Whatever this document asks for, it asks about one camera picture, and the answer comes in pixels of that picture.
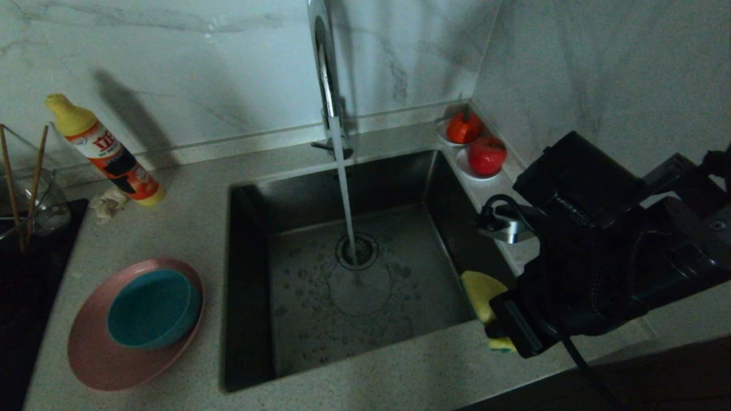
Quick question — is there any round metal drain strainer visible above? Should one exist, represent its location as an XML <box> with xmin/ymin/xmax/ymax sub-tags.
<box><xmin>335</xmin><ymin>232</ymin><xmax>379</xmax><ymax>271</ymax></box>

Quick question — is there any yellow-capped orange dish soap bottle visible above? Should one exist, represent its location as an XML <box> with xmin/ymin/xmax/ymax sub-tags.
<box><xmin>46</xmin><ymin>94</ymin><xmax>166</xmax><ymax>207</ymax></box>

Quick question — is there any teal bowl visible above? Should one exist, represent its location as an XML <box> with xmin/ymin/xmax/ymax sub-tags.
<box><xmin>107</xmin><ymin>268</ymin><xmax>202</xmax><ymax>350</ymax></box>

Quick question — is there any clear glass pot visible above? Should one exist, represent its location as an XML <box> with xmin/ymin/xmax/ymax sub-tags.
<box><xmin>0</xmin><ymin>167</ymin><xmax>73</xmax><ymax>252</ymax></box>

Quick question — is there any running water stream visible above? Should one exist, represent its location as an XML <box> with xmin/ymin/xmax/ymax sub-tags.
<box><xmin>328</xmin><ymin>117</ymin><xmax>363</xmax><ymax>269</ymax></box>

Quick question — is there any long black arm cable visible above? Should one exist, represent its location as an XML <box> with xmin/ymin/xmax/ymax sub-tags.
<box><xmin>563</xmin><ymin>334</ymin><xmax>629</xmax><ymax>411</ymax></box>

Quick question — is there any stainless steel sink basin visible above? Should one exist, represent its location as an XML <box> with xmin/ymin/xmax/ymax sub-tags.
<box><xmin>224</xmin><ymin>150</ymin><xmax>517</xmax><ymax>392</ymax></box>

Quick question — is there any brown wooden chopstick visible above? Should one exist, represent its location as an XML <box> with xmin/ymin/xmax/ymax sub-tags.
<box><xmin>25</xmin><ymin>126</ymin><xmax>50</xmax><ymax>240</ymax></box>

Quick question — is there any red apple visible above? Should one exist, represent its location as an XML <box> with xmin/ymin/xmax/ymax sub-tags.
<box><xmin>467</xmin><ymin>136</ymin><xmax>507</xmax><ymax>176</ymax></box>

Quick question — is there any crumpled white tissue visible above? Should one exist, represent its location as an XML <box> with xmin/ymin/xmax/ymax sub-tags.
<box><xmin>91</xmin><ymin>190</ymin><xmax>129</xmax><ymax>225</ymax></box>

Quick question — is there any chrome kitchen faucet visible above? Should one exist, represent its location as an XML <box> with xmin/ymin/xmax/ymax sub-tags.
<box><xmin>303</xmin><ymin>0</ymin><xmax>354</xmax><ymax>162</ymax></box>

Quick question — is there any yellow sponge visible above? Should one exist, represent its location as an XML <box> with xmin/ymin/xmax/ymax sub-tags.
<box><xmin>461</xmin><ymin>270</ymin><xmax>518</xmax><ymax>353</ymax></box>

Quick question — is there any pink plate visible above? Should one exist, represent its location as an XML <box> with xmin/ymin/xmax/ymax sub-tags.
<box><xmin>67</xmin><ymin>258</ymin><xmax>205</xmax><ymax>392</ymax></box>

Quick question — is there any orange-red tomato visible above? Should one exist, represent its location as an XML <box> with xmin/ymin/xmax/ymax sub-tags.
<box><xmin>445</xmin><ymin>108</ymin><xmax>481</xmax><ymax>144</ymax></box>

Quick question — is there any short black camera cable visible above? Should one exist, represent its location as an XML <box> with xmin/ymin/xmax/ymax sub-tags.
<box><xmin>479</xmin><ymin>194</ymin><xmax>535</xmax><ymax>229</ymax></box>

